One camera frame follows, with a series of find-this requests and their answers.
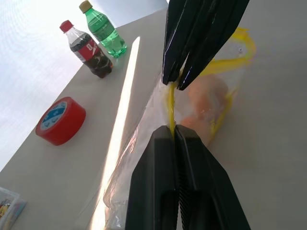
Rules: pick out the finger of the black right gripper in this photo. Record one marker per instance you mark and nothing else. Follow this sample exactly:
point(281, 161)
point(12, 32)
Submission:
point(177, 36)
point(216, 31)

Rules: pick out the red-cap cola bottle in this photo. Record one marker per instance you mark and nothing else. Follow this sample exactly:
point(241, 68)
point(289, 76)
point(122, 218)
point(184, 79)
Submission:
point(90, 51)

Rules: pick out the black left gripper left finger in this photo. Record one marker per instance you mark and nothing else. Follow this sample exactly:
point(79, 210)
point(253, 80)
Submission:
point(153, 179)

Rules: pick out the clear box with colourful contents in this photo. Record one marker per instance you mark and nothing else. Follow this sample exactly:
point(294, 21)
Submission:
point(9, 208)

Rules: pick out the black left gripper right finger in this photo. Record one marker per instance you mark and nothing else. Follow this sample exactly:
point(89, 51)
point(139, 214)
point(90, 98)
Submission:
point(204, 187)

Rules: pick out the red adhesive tape roll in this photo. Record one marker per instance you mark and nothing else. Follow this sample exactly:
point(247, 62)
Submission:
point(62, 122)

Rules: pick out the green yellow-cap soda bottle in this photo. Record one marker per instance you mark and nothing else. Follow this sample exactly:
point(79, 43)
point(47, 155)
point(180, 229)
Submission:
point(108, 36)

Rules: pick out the clear yellow-zip plastic bag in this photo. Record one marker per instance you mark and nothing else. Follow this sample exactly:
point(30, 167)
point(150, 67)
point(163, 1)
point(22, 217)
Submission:
point(153, 107)

